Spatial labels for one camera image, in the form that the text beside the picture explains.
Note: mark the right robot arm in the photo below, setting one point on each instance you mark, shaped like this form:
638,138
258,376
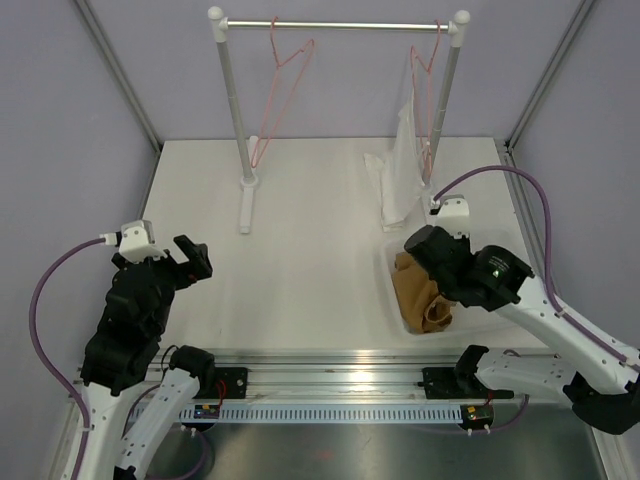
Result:
594,374

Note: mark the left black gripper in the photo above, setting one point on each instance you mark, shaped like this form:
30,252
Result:
188,272

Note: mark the white clothes rack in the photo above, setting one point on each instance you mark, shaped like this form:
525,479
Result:
357,77

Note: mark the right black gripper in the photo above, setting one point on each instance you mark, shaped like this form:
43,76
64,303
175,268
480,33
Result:
464,240

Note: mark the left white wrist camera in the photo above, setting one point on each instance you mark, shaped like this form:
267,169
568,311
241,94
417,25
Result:
135,242

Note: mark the white slotted cable duct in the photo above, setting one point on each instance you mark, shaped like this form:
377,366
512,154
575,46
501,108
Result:
334,414

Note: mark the brown tank top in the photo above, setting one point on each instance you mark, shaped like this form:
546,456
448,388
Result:
420,302

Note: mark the clear plastic tray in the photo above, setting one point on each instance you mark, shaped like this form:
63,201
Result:
465,321

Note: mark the pink wire hanger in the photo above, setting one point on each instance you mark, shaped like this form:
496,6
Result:
422,88
289,72

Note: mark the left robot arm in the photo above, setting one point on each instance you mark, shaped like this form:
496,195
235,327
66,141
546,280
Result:
118,355

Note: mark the white tank top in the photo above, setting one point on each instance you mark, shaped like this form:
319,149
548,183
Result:
397,175

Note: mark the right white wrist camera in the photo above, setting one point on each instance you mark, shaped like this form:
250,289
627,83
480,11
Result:
452,214

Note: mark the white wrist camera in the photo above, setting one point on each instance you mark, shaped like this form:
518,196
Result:
135,242
452,214

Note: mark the aluminium rail base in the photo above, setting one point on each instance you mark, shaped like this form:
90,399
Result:
309,377

